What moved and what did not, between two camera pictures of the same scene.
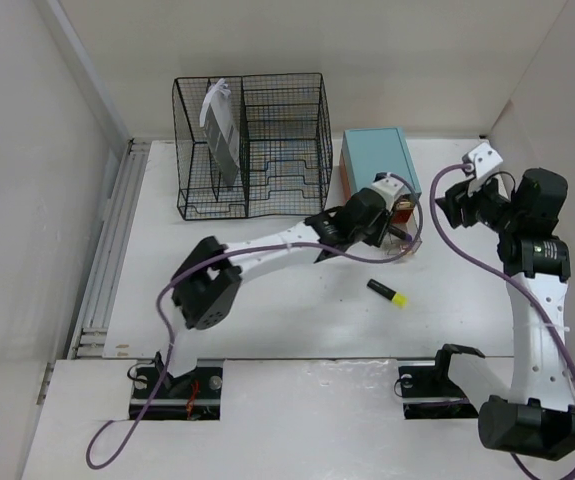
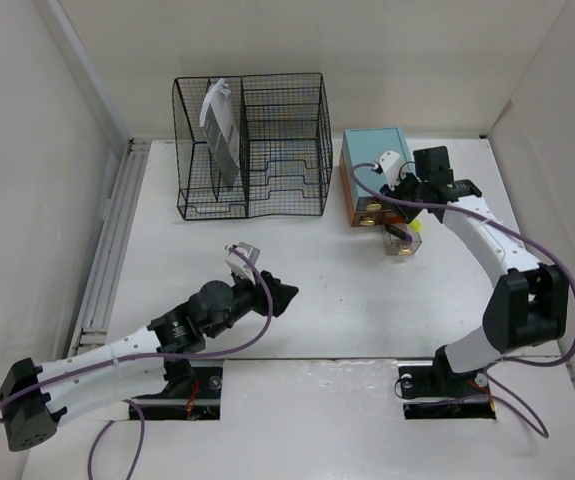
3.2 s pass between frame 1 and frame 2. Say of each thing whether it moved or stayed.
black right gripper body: moved
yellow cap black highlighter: moved
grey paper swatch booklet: stayed
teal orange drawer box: stayed
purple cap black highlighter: stayed
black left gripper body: moved
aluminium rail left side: stayed
